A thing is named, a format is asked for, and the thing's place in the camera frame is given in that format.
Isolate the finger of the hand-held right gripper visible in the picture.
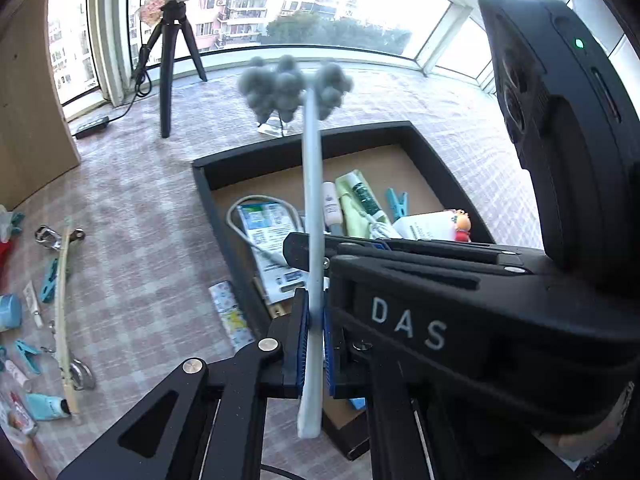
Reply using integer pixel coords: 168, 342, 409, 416
327, 236, 546, 261
282, 231, 526, 291

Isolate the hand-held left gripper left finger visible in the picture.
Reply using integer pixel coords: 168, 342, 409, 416
57, 290, 311, 480

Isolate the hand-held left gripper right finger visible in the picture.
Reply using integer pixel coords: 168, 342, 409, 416
322, 305, 441, 480

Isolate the white printed package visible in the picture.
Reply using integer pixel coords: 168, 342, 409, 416
236, 201, 307, 295

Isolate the cartoon figure keychain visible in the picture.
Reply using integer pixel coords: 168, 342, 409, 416
451, 210, 474, 244

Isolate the grey pompom stick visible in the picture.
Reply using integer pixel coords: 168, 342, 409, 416
238, 54, 354, 439

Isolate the pink bottle grey cap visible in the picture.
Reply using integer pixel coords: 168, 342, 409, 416
320, 180, 344, 235

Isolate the short white USB cable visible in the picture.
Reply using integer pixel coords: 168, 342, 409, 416
226, 194, 307, 267

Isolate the black storage box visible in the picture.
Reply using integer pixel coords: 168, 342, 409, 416
191, 120, 497, 462

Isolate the white green lip balm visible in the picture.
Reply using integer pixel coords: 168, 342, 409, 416
351, 182, 392, 227

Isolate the pink checked cloth desktop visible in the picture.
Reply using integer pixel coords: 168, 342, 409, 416
0, 67, 551, 480

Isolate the person's right hand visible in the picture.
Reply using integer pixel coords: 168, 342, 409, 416
532, 385, 640, 466

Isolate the white printed box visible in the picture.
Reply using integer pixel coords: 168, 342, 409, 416
399, 209, 460, 242

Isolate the patterned small packet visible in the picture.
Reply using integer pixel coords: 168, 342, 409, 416
208, 280, 257, 354

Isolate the clear plastic piece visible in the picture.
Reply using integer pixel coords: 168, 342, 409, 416
256, 116, 292, 139

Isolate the metal clip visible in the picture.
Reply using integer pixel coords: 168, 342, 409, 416
33, 224, 87, 252
41, 319, 97, 392

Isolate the black tripod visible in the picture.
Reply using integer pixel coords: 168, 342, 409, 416
130, 0, 209, 140

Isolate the cream thin stick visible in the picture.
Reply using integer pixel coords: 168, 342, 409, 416
53, 216, 84, 425

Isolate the teal tube black cap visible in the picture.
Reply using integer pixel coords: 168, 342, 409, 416
24, 391, 72, 422

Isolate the small white tube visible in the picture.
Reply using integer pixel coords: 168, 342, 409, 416
23, 281, 47, 329

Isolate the pink white tube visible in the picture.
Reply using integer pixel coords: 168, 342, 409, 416
0, 356, 32, 389

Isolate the small red print sachet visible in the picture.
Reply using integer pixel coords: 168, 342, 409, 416
0, 389, 39, 437

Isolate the blue capped white bottle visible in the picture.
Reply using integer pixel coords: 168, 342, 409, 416
0, 293, 24, 334

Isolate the brown flat board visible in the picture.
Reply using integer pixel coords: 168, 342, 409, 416
0, 0, 82, 212

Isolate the black power cable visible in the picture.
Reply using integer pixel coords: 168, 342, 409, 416
106, 45, 152, 127

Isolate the white window frame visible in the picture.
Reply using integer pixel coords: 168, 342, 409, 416
47, 0, 640, 111

